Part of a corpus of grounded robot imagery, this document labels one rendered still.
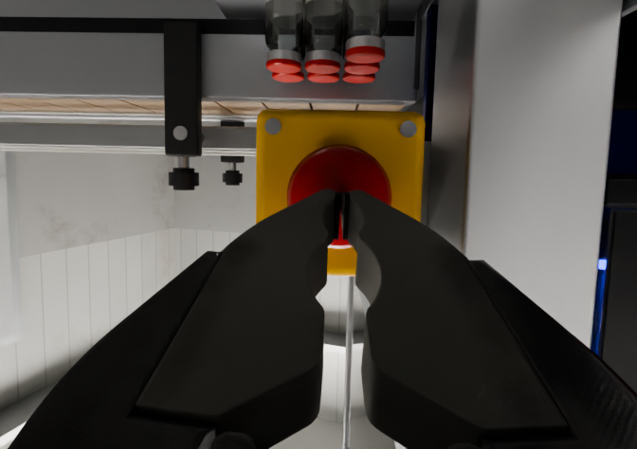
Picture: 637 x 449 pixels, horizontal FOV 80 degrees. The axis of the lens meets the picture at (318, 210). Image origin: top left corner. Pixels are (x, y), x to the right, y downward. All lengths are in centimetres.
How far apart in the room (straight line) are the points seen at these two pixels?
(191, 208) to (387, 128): 419
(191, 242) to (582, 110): 428
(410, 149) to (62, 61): 26
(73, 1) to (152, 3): 6
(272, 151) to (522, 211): 11
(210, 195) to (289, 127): 402
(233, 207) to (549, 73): 392
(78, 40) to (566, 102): 31
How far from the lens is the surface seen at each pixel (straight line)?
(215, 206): 416
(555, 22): 20
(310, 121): 16
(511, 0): 20
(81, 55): 34
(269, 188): 16
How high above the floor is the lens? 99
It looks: 5 degrees up
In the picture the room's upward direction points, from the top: 179 degrees counter-clockwise
